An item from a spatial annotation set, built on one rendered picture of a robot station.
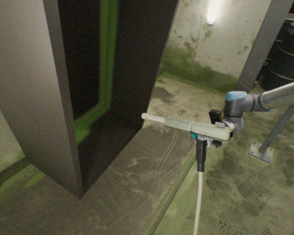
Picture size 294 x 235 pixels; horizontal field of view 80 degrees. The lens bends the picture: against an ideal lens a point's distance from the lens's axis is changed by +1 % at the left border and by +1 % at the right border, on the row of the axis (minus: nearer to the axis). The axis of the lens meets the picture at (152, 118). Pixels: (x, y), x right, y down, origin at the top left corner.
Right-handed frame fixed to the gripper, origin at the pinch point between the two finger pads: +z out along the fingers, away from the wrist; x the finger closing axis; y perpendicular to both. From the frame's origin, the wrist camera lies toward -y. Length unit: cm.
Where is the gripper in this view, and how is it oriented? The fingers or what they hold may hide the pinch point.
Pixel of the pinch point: (199, 135)
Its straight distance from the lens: 73.3
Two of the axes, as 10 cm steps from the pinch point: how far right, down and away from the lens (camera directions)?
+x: -6.9, -1.6, 7.0
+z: -7.2, 1.8, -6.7
